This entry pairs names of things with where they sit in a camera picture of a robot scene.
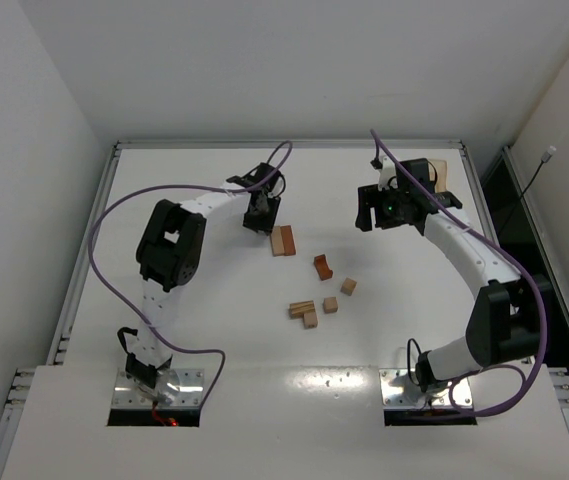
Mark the clear amber plastic box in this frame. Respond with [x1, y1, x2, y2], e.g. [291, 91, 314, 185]
[427, 159, 448, 193]

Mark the reddish long wood block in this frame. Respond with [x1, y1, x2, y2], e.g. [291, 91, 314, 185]
[280, 225, 296, 256]

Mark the reddish arch wood block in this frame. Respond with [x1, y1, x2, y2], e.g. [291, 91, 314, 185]
[313, 254, 333, 281]

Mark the light long wood block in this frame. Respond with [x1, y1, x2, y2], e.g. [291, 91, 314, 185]
[270, 226, 285, 257]

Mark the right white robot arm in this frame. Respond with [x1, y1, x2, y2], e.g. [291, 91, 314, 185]
[355, 156, 552, 391]

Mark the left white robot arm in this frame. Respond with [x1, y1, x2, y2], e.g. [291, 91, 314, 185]
[118, 163, 286, 392]

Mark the striped zebrawood block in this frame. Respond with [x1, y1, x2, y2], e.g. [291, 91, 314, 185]
[288, 300, 315, 319]

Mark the small light wood cube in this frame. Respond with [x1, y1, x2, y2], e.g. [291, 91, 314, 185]
[303, 311, 318, 329]

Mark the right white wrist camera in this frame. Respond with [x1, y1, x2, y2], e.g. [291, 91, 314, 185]
[371, 155, 397, 191]

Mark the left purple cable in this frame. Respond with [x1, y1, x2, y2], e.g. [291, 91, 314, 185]
[87, 139, 295, 416]

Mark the purple cable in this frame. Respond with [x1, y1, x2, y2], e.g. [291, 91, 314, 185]
[368, 128, 550, 419]
[87, 139, 295, 416]

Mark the black cable with white plug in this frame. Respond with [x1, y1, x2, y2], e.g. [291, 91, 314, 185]
[493, 145, 557, 236]

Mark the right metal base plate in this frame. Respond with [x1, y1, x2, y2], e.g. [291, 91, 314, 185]
[378, 368, 474, 412]

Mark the metal base plate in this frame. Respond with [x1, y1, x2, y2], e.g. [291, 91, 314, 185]
[111, 369, 204, 411]
[378, 368, 474, 412]

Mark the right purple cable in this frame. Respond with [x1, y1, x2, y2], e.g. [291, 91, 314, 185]
[368, 128, 550, 419]

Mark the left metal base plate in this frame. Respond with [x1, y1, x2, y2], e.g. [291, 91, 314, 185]
[111, 369, 204, 411]

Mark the aluminium table frame rail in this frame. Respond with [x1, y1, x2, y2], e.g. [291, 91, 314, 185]
[0, 138, 569, 480]

